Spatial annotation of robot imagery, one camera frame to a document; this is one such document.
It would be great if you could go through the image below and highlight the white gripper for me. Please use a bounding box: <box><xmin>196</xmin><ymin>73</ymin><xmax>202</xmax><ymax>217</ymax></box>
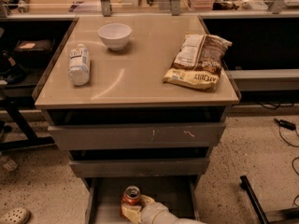
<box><xmin>121</xmin><ymin>195</ymin><xmax>178</xmax><ymax>224</ymax></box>

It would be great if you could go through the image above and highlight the red coke can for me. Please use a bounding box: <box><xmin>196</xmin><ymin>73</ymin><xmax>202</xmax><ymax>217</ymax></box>
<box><xmin>120</xmin><ymin>186</ymin><xmax>141</xmax><ymax>218</ymax></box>

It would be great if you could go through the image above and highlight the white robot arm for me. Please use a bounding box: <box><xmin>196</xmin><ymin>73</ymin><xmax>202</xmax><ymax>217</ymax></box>
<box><xmin>121</xmin><ymin>195</ymin><xmax>206</xmax><ymax>224</ymax></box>

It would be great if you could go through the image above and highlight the open bottom grey drawer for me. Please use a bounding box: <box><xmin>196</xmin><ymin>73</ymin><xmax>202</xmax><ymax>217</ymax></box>
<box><xmin>85</xmin><ymin>176</ymin><xmax>199</xmax><ymax>224</ymax></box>

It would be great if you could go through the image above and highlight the middle grey drawer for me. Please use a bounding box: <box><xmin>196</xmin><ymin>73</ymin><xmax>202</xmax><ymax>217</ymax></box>
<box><xmin>69</xmin><ymin>158</ymin><xmax>209</xmax><ymax>177</ymax></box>

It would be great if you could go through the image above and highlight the top grey drawer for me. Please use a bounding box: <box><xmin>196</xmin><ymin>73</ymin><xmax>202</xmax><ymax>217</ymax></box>
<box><xmin>49</xmin><ymin>122</ymin><xmax>225</xmax><ymax>150</ymax></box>

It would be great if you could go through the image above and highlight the grey drawer cabinet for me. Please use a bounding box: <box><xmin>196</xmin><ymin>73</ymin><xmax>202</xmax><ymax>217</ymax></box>
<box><xmin>34</xmin><ymin>14</ymin><xmax>240</xmax><ymax>224</ymax></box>

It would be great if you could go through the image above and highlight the beige perforated clog shoe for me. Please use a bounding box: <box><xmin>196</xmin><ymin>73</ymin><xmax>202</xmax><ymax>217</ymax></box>
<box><xmin>0</xmin><ymin>207</ymin><xmax>30</xmax><ymax>224</ymax></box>

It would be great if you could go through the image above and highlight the small white bottle on floor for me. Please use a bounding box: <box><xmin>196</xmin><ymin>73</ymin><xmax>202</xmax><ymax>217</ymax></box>
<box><xmin>0</xmin><ymin>155</ymin><xmax>18</xmax><ymax>172</ymax></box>

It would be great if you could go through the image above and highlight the white plastic water bottle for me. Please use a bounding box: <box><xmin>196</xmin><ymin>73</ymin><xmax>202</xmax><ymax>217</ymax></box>
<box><xmin>68</xmin><ymin>44</ymin><xmax>90</xmax><ymax>86</ymax></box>

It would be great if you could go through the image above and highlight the black metal floor bar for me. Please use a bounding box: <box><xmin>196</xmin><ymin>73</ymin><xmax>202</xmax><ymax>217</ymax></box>
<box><xmin>240</xmin><ymin>175</ymin><xmax>299</xmax><ymax>224</ymax></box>

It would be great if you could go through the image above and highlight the brown chip bag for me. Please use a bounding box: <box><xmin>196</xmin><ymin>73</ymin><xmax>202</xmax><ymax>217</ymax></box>
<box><xmin>163</xmin><ymin>34</ymin><xmax>233</xmax><ymax>91</ymax></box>

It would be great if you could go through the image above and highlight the white ceramic bowl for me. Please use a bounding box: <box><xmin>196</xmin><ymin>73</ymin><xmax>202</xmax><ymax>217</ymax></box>
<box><xmin>98</xmin><ymin>23</ymin><xmax>132</xmax><ymax>50</ymax></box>

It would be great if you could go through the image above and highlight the black bag on shelf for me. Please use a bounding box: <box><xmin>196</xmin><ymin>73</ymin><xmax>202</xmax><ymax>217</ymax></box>
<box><xmin>14</xmin><ymin>39</ymin><xmax>54</xmax><ymax>59</ymax></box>

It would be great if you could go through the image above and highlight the black power adapter with cable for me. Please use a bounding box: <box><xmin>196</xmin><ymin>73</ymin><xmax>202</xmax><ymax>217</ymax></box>
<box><xmin>274</xmin><ymin>118</ymin><xmax>299</xmax><ymax>147</ymax></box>

